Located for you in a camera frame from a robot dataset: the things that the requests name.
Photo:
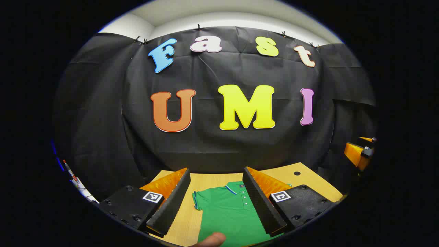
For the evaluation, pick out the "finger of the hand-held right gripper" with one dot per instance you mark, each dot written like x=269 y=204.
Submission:
x=367 y=139
x=355 y=154

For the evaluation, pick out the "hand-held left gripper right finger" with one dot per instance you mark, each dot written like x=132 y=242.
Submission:
x=262 y=206

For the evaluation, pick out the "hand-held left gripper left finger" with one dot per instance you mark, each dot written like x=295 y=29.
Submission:
x=175 y=202

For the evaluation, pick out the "green T-shirt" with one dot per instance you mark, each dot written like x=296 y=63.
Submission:
x=226 y=212

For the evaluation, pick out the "black backdrop cloth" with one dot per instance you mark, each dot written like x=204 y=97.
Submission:
x=205 y=144

